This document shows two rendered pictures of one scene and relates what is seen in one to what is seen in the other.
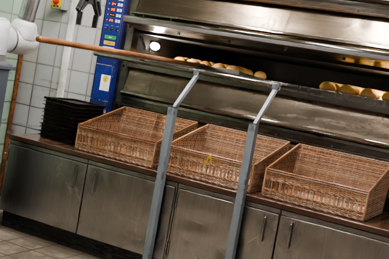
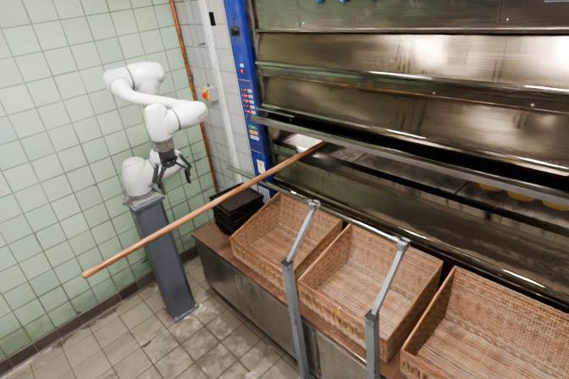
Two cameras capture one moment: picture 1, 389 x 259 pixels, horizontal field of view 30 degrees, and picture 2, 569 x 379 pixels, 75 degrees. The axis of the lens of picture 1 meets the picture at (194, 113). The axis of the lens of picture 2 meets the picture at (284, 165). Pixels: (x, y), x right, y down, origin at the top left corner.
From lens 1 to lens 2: 288 cm
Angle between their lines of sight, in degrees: 32
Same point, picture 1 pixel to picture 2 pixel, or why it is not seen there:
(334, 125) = (501, 255)
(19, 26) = (154, 159)
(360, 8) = (535, 102)
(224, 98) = (363, 196)
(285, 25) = (417, 123)
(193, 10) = (312, 101)
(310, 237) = not seen: outside the picture
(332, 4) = (485, 96)
